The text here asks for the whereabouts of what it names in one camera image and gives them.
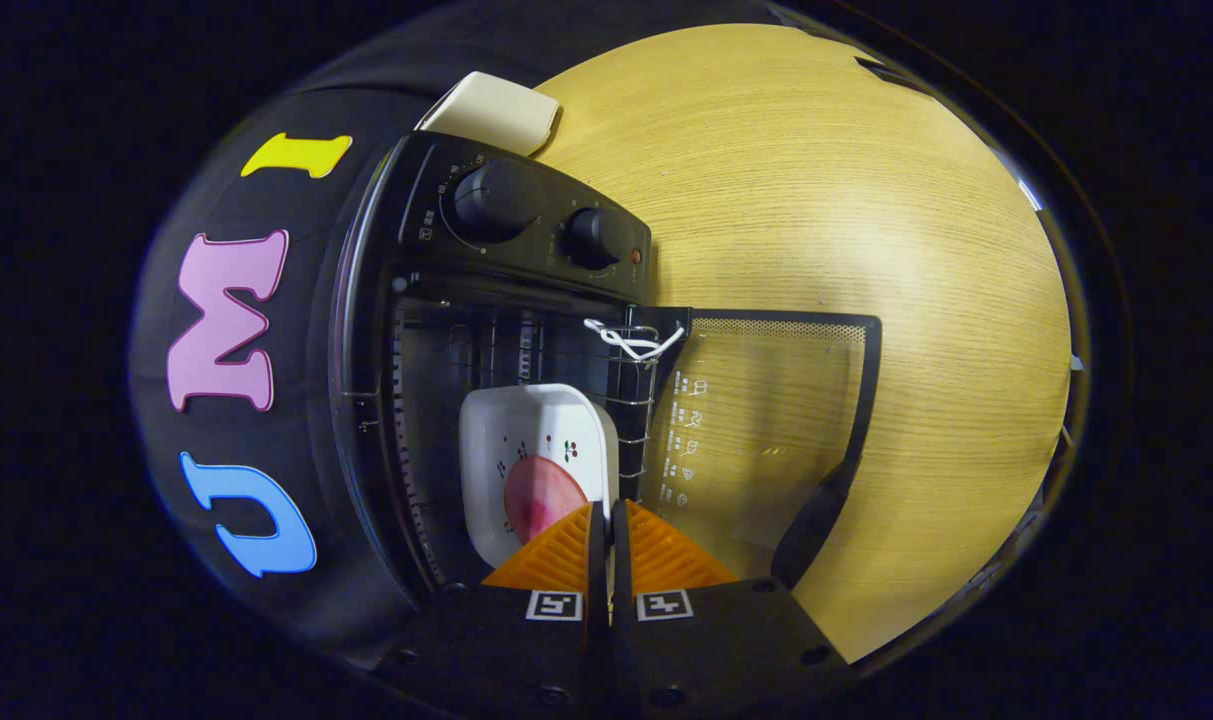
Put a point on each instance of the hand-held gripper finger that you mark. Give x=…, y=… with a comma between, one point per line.
x=596, y=560
x=620, y=560

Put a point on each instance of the pink round food slice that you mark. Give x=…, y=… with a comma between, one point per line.
x=541, y=495

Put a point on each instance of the white square plate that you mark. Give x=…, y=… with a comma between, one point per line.
x=506, y=420

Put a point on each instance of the black toaster oven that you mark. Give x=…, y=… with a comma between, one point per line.
x=436, y=215

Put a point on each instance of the white toaster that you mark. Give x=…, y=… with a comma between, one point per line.
x=491, y=110

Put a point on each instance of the black backdrop cloth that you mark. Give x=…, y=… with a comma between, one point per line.
x=216, y=200

